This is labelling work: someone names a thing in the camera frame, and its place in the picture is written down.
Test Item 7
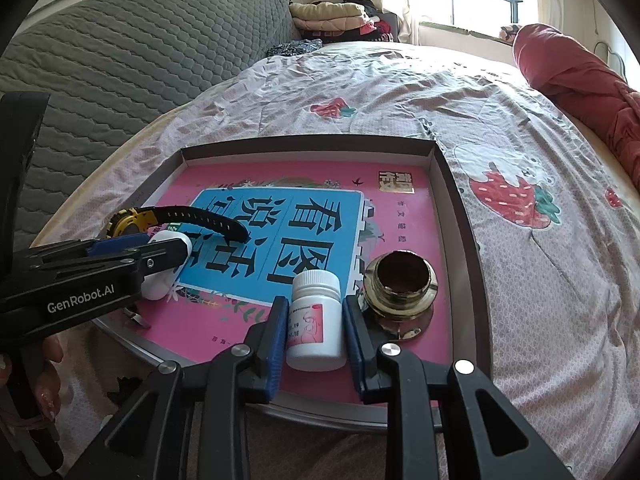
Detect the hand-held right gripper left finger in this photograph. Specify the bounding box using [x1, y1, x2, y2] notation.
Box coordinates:
[67, 296, 292, 480]

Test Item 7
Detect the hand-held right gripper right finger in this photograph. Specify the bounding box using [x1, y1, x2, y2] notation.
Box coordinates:
[341, 296, 576, 480]

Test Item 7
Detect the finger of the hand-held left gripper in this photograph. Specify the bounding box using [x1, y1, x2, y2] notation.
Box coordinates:
[30, 238, 194, 287]
[15, 235, 149, 267]

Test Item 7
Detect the white earbuds case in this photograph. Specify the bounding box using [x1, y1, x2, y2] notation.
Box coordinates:
[140, 230, 193, 302]

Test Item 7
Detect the white pill bottle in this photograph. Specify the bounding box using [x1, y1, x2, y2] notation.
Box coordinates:
[285, 270, 348, 372]

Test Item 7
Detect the black and yellow wristwatch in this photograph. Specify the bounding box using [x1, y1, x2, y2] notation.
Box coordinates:
[106, 204, 251, 328]

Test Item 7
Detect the shiny metal fitting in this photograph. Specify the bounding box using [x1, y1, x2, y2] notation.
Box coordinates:
[361, 251, 440, 343]

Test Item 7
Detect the dark cardboard box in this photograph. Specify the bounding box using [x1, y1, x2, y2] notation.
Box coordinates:
[92, 135, 493, 433]

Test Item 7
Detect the person's left hand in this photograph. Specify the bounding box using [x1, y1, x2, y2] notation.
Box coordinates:
[34, 332, 65, 425]

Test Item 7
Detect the pink and blue book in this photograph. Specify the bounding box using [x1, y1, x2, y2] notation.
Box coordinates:
[127, 160, 453, 408]

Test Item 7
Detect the grey quilted headboard cover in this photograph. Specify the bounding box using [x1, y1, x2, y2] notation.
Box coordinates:
[0, 0, 303, 256]

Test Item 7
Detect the dark patterned cloth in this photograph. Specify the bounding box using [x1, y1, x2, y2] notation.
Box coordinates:
[265, 39, 323, 58]

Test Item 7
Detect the strawberry print bedsheet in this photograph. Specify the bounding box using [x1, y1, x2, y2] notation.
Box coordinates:
[30, 40, 640, 480]

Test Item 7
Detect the pile of folded clothes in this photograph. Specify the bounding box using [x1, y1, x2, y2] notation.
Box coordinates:
[289, 0, 396, 43]

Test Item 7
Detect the red quilt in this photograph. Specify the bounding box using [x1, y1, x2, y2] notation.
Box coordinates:
[512, 22, 640, 201]

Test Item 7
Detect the white chair frame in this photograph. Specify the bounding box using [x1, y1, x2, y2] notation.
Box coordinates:
[592, 42, 628, 78]

